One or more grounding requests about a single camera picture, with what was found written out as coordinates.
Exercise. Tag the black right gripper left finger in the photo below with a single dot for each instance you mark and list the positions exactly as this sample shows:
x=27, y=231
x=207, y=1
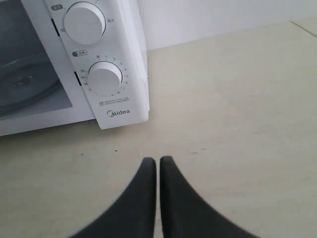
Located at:
x=133, y=214

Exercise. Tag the white microwave knob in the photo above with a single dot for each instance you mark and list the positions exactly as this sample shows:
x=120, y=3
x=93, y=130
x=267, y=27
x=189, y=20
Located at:
x=104, y=78
x=84, y=23

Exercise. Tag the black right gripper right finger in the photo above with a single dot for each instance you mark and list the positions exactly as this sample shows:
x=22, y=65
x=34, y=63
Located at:
x=184, y=214

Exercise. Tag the white upper microwave knob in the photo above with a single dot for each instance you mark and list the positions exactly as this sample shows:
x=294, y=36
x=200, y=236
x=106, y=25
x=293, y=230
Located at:
x=84, y=23

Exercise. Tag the white lower microwave knob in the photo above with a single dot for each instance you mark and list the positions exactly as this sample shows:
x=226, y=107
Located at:
x=104, y=78

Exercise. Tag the white Midea microwave oven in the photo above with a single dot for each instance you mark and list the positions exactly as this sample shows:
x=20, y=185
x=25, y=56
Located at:
x=29, y=27

